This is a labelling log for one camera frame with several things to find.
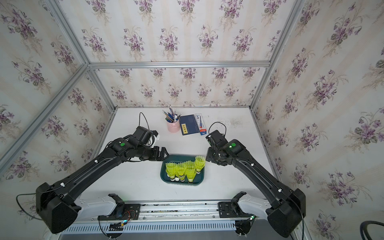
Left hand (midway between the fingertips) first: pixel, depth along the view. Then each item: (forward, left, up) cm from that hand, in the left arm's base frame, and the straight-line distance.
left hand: (165, 157), depth 75 cm
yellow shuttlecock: (-1, -2, -12) cm, 13 cm away
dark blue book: (+33, -12, -15) cm, 38 cm away
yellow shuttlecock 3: (0, -18, -6) cm, 19 cm away
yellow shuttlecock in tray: (-4, -13, -7) cm, 15 cm away
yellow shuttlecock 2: (-2, -8, -10) cm, 13 cm away
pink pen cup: (+27, -2, -10) cm, 29 cm away
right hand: (0, -25, -1) cm, 25 cm away
